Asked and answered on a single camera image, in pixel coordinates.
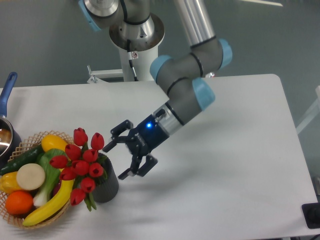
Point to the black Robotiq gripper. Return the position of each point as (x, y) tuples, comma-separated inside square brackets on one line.
[(141, 140)]

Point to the red tulip bouquet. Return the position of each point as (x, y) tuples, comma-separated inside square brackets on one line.
[(82, 163)]

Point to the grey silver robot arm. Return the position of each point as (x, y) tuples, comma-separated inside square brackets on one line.
[(137, 33)]

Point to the dark grey ribbed vase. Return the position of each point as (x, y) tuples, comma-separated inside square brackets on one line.
[(108, 187)]

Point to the yellow banana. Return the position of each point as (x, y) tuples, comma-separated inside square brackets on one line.
[(52, 206)]

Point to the red fruit in basket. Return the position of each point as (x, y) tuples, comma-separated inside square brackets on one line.
[(56, 189)]

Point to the yellow lemon squash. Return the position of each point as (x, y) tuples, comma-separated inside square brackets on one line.
[(58, 142)]

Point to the green bok choy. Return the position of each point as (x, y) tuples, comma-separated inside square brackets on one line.
[(44, 193)]

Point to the woven wicker basket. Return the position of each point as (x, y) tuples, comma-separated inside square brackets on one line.
[(25, 145)]

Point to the green cucumber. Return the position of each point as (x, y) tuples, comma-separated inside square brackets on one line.
[(27, 157)]

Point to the beige round disc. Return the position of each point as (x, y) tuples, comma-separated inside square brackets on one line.
[(30, 176)]

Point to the orange fruit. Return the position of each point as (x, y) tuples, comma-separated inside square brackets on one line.
[(19, 202)]

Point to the yellow bell pepper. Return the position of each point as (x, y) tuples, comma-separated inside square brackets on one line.
[(9, 184)]

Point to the black device at edge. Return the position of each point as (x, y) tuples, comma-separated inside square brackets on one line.
[(311, 212)]

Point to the white table clamp bracket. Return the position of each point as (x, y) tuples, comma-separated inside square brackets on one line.
[(99, 76)]

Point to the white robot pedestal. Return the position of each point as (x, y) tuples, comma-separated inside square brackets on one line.
[(136, 64)]

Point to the blue handled saucepan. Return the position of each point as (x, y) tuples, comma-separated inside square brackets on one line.
[(9, 138)]

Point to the white furniture frame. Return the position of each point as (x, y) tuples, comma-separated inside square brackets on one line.
[(310, 113)]

